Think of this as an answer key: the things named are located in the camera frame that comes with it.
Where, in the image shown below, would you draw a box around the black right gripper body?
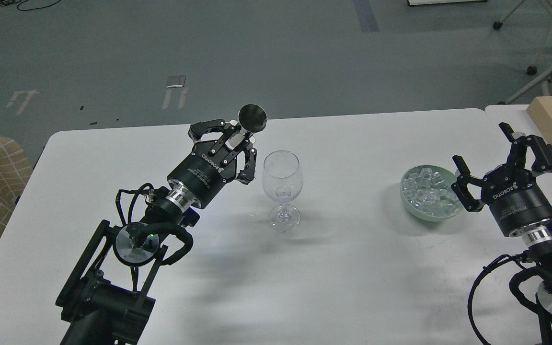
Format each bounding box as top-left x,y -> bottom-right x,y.
481,165 -> 552,237

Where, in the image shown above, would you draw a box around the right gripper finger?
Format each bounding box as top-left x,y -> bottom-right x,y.
451,155 -> 488,212
498,122 -> 552,175

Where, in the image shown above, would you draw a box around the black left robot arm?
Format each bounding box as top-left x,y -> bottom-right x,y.
56,115 -> 267,345

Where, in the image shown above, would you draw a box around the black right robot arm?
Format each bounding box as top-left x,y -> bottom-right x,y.
451,122 -> 552,345

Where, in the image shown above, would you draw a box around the green bowl of ice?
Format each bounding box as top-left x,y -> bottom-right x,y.
399,165 -> 464,222

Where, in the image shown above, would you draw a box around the white office chair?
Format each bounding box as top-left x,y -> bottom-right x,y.
498,0 -> 552,105

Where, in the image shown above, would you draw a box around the steel jigger measuring cup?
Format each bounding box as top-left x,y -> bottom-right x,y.
226,104 -> 267,149

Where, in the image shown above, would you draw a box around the clear wine glass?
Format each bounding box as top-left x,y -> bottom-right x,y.
262,150 -> 304,233

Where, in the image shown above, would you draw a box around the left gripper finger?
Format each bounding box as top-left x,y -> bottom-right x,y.
223,135 -> 257,185
188,119 -> 236,154

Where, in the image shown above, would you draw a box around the black floor cables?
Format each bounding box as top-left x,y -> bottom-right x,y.
0,0 -> 61,21

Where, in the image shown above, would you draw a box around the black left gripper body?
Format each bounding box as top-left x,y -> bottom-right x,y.
167,140 -> 240,209

